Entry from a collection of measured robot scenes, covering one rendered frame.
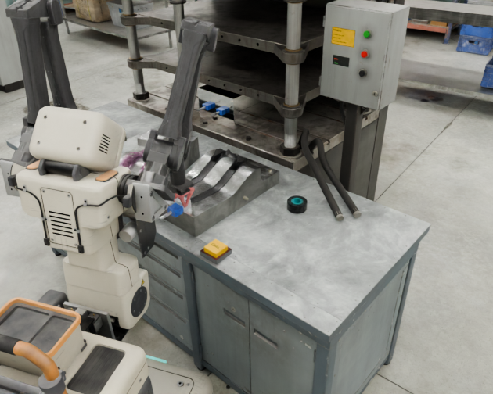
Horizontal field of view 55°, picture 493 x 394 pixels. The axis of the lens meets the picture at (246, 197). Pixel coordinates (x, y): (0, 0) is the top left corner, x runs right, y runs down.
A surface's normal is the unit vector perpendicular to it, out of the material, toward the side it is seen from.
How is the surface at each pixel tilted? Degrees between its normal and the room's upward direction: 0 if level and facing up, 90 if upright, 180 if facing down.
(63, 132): 48
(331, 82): 90
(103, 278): 82
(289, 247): 0
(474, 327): 0
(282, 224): 0
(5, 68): 90
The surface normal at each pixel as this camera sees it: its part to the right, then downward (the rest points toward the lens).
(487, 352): -0.02, -0.84
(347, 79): -0.66, 0.42
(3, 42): 0.79, 0.32
